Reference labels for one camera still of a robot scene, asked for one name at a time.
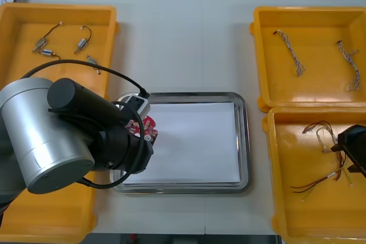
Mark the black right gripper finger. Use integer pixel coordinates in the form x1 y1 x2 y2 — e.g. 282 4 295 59
331 124 366 161
347 157 366 179

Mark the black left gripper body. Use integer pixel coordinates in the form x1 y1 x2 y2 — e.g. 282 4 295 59
129 134 156 174

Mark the round red circuit board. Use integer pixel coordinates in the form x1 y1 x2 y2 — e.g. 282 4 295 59
126 114 160 145

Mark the blue-white twisted wire harness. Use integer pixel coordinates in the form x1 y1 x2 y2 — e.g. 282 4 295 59
336 40 361 92
273 29 306 78

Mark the blue label metal solenoid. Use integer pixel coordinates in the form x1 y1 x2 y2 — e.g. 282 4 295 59
41 49 62 61

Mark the white paper sheet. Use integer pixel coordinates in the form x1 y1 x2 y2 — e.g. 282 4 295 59
121 102 241 185

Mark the yellow-orange plastic bin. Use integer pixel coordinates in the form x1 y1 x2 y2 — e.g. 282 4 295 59
262 106 366 244
0 169 100 244
0 2 121 108
249 6 366 112

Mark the steel tray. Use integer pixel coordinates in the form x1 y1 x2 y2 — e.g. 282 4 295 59
110 91 253 195

